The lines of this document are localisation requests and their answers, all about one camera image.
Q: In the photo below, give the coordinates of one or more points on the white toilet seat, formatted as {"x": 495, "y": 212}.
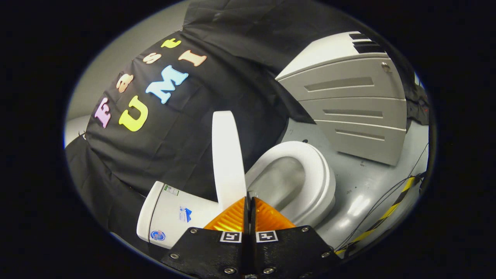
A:
{"x": 317, "y": 174}

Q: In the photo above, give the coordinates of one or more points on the white toilet with tank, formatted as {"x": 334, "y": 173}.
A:
{"x": 170, "y": 217}

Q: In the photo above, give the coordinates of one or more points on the white drawer cabinet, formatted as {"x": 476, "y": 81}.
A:
{"x": 348, "y": 100}

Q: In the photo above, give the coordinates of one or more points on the black backdrop cloth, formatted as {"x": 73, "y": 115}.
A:
{"x": 186, "y": 135}

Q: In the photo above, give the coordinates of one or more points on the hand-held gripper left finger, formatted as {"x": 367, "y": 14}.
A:
{"x": 209, "y": 252}

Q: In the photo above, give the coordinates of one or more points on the white toilet lid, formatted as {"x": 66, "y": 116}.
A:
{"x": 226, "y": 162}

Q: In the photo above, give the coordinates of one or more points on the yellow black hazard tape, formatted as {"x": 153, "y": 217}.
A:
{"x": 387, "y": 211}

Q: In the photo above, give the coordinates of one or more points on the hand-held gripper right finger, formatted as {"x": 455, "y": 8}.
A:
{"x": 290, "y": 252}

